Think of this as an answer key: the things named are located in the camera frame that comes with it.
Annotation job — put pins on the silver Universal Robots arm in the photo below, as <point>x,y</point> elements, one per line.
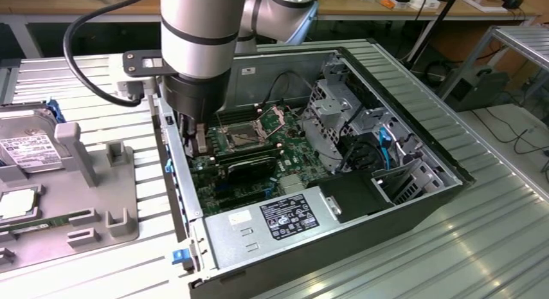
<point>197,22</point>

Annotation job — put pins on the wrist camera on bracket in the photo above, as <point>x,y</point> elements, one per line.
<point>137,70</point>

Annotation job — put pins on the metal socket cover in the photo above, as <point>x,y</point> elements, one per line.
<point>272,119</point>

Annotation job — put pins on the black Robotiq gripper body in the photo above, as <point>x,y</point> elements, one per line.
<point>193,93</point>

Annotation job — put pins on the green motherboard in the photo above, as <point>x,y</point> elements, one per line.
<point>296,144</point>

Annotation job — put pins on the open black PC case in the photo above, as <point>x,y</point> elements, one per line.
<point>342,247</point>

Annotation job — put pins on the silver CPU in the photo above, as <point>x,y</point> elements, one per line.
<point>14,204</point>

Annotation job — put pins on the perforated silver disk bay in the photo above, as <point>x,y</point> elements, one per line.
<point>331,106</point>

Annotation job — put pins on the black plastic fan shroud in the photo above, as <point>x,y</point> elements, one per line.
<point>346,196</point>

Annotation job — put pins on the slanted silver drive cage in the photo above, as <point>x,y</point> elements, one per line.
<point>411,180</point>

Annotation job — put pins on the silver hard disk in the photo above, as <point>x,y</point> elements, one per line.
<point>29,144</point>

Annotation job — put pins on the blue case latch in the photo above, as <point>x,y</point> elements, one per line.
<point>178,256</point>

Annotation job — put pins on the Nvidia graphics card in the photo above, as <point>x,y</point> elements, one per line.
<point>253,170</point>

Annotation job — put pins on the wooden desk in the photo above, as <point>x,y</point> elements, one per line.
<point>351,8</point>

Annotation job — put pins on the grey printed parts rack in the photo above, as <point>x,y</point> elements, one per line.
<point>56,196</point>

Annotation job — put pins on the black expansion slot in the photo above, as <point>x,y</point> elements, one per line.
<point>244,203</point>
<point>236,194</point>

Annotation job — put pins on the black RAM slot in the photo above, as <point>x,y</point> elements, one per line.
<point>241,117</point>
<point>241,110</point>
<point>244,148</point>

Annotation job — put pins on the orange and white box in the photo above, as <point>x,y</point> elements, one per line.
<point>387,2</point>

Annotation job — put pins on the aluminium frame table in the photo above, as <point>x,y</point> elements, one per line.
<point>514,32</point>

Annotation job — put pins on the dark grey floor machine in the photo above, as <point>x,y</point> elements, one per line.
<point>479,86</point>

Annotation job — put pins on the black power adapter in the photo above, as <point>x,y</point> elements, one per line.
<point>510,1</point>

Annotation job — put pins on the small silver chipset heatsink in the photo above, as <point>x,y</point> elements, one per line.
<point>292,183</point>

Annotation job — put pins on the black tripod pole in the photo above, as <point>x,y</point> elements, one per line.
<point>437,19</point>

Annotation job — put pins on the green RAM stick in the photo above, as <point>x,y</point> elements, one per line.
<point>248,153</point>
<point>42,224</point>

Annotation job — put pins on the grey power supply unit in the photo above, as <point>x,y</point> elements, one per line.
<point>240,241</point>

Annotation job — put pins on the CPU socket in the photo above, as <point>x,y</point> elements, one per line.
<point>241,136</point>

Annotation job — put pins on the grey aluminium rail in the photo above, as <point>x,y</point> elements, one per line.
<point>8,83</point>

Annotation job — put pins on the thin metal locking lever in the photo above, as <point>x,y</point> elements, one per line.
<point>220,125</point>

